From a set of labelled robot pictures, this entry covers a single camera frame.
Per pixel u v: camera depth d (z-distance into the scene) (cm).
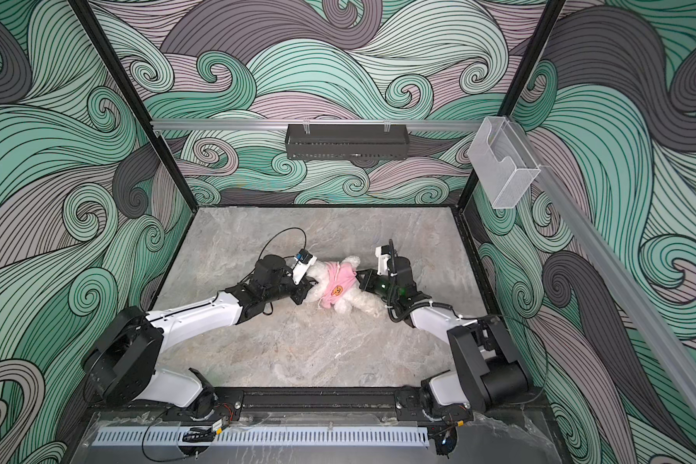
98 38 75
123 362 42
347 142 96
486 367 42
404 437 76
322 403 75
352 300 85
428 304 58
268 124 190
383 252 81
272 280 67
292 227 65
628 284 52
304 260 73
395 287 68
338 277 83
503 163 79
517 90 85
